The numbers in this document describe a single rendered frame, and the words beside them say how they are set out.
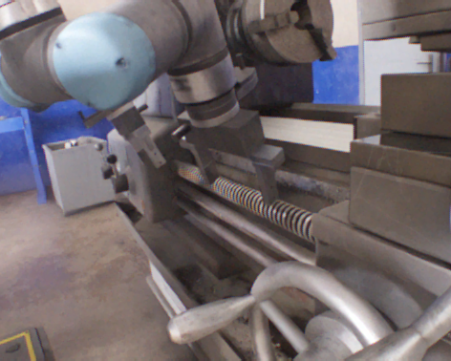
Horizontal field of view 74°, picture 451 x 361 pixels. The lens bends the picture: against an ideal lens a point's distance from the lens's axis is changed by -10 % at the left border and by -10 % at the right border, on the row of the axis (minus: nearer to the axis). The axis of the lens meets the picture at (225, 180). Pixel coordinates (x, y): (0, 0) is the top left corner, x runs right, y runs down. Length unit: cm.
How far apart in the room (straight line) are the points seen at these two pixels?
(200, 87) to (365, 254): 28
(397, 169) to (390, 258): 7
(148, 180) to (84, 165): 194
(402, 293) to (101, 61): 32
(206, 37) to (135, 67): 14
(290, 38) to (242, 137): 47
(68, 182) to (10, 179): 150
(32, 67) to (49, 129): 376
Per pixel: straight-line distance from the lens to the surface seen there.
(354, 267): 33
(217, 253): 95
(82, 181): 289
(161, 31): 34
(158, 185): 97
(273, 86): 109
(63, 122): 417
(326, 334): 31
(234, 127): 45
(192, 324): 30
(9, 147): 421
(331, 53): 95
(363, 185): 28
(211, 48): 43
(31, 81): 42
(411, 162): 25
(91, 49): 31
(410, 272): 28
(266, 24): 81
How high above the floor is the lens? 93
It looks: 16 degrees down
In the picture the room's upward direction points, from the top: 5 degrees counter-clockwise
